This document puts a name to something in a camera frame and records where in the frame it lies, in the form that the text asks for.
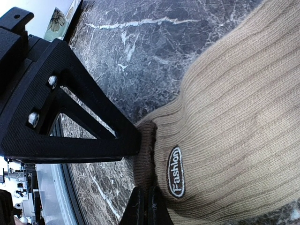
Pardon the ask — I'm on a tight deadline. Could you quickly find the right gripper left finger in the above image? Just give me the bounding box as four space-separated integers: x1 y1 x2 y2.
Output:
0 38 141 164

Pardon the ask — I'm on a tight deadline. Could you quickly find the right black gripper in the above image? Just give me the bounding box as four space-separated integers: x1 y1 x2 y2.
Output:
0 7 50 112

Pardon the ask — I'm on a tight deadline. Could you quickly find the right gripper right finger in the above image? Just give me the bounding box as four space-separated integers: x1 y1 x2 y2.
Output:
119 186 173 225

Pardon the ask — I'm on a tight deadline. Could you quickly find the tan brown sock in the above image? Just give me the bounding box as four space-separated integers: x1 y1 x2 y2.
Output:
134 0 300 225

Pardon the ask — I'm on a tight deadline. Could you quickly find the floral patterned mat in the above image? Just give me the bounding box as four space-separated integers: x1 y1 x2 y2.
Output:
43 0 83 42

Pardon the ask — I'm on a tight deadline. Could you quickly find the black front rail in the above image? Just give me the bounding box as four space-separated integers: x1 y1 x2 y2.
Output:
56 114 89 225

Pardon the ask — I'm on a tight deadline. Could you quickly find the white slotted cable duct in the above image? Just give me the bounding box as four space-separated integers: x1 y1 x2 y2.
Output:
35 121 78 225

